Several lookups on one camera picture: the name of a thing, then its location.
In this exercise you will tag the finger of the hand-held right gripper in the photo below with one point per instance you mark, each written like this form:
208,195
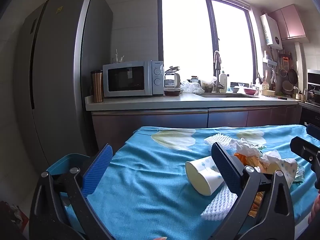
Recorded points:
303,148
313,131

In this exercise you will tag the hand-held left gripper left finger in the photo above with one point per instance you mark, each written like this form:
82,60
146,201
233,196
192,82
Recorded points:
96,170

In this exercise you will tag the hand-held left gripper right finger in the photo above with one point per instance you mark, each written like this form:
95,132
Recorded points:
225,165

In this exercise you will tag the orange peel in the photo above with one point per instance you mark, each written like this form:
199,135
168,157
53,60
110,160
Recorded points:
241,158

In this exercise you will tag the clear plastic wrapper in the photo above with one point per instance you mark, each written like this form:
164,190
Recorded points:
300,173

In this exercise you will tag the white foam fruit net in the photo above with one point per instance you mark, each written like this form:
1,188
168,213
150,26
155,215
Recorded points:
220,205
217,140

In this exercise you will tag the paper cup with blue print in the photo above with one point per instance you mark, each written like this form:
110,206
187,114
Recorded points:
285,170
200,177

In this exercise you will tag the blue trash bin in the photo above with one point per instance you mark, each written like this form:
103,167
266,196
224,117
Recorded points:
65,161

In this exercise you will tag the gold snack wrapper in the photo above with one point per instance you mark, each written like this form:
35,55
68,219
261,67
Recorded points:
257,163

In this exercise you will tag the crumpled white tissue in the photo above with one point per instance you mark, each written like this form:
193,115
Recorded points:
243,146

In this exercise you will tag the blue floral tablecloth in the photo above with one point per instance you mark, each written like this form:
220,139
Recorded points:
150,180

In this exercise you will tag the hanging frying pan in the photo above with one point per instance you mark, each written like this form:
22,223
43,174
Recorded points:
293,76

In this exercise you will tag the cream pot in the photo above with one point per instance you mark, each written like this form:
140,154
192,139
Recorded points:
268,92

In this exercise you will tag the dotted utensil holder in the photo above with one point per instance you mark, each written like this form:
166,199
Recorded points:
265,86

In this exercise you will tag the steel kitchen sink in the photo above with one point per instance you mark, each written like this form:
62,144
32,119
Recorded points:
225,95

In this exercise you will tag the kitchen counter cabinet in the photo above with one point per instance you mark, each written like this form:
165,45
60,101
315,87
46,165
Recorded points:
150,120

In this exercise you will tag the red bowl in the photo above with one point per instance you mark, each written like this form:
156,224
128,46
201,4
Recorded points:
250,91

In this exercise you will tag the white soap bottle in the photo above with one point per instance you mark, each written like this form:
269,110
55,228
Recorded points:
223,82

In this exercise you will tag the copper thermos mug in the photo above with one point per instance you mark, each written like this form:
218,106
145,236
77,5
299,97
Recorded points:
97,86

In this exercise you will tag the clear plastic bag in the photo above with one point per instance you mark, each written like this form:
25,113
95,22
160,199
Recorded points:
191,87

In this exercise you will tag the dark red food container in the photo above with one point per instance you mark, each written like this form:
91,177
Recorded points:
172,92

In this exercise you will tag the glass jar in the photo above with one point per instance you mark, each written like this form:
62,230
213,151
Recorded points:
194,79

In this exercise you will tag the grey refrigerator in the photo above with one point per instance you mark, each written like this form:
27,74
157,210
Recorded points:
62,80

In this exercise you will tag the red box with clutter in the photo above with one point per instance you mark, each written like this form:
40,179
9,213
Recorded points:
12,217

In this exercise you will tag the white microwave oven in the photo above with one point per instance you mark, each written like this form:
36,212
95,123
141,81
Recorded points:
130,78

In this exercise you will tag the glass kettle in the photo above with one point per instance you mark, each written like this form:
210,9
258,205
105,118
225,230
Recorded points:
172,78

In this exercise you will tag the metal kitchen faucet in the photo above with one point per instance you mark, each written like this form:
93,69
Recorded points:
217,62

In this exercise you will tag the white water heater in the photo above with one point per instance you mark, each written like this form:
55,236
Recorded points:
270,30

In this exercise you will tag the white rack on microwave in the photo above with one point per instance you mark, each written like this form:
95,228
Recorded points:
117,58

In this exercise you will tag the kitchen window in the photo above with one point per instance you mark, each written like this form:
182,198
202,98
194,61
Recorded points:
185,42

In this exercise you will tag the blue wall rack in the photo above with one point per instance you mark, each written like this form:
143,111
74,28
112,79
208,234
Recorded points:
270,62

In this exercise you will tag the pink wall cabinet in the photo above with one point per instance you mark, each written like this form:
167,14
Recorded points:
290,22

